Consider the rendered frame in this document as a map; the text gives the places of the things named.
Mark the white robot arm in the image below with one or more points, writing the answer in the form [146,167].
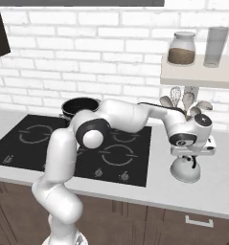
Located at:
[60,159]

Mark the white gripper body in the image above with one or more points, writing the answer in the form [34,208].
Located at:
[189,151]

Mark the black cooking pot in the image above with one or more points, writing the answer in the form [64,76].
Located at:
[77,106]

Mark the brown cupboard door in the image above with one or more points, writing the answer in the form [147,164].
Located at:
[13,213]
[112,223]

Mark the beige wall shelf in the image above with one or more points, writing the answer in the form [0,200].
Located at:
[195,75]

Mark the black hob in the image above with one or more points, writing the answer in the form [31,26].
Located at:
[29,150]

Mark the wooden spoon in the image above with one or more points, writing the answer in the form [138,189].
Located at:
[204,105]
[166,101]
[194,111]

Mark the brown drawer front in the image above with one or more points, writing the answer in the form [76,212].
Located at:
[170,228]

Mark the tall grey glass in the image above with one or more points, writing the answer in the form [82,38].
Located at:
[216,48]

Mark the metal whisk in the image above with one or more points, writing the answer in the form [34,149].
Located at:
[175,94]

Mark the glass jar with brown contents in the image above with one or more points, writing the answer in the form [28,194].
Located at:
[181,48]

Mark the grey range hood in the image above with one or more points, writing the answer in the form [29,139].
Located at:
[77,2]

